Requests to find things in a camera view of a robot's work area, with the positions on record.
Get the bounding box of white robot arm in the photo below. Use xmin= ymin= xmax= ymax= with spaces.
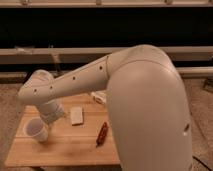
xmin=18 ymin=45 xmax=193 ymax=171

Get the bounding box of white paper cup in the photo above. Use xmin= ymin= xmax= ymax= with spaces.
xmin=23 ymin=118 xmax=49 ymax=142

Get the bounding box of white rectangular sponge block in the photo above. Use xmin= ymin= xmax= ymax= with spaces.
xmin=70 ymin=107 xmax=84 ymax=125

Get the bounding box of wooden table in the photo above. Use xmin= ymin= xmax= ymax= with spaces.
xmin=5 ymin=94 xmax=119 ymax=167

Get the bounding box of small crumpled white object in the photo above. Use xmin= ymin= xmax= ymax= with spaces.
xmin=91 ymin=91 xmax=106 ymax=104

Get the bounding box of white baseboard rail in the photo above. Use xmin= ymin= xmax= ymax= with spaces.
xmin=0 ymin=46 xmax=213 ymax=78

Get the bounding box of black floor cable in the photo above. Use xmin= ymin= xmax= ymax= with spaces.
xmin=193 ymin=155 xmax=213 ymax=171

